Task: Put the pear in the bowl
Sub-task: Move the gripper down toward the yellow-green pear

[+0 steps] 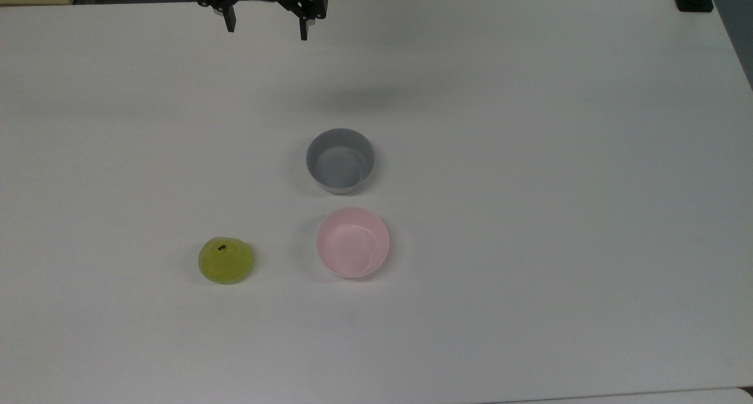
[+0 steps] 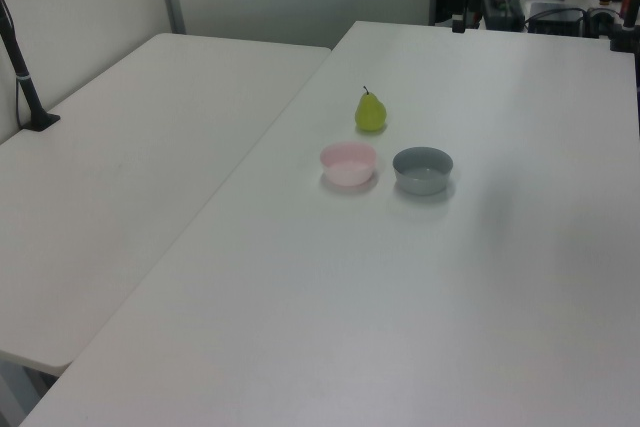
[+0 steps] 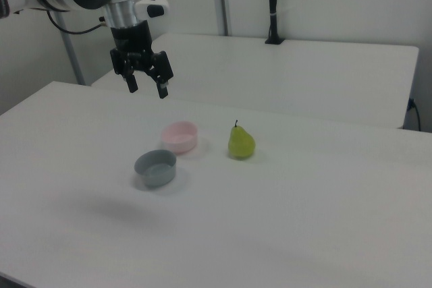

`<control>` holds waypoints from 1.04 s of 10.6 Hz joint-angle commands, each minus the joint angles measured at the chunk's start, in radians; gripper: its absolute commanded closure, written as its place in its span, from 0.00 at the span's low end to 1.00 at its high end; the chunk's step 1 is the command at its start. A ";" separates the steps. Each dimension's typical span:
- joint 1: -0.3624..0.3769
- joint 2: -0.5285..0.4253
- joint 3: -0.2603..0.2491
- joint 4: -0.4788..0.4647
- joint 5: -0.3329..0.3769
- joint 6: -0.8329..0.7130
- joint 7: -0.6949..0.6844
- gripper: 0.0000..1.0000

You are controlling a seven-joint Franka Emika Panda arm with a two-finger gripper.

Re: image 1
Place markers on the green pear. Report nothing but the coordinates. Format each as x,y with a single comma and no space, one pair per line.
225,260

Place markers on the grey bowl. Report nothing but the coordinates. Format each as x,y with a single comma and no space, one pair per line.
340,160

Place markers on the pink bowl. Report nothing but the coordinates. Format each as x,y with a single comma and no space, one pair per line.
352,243

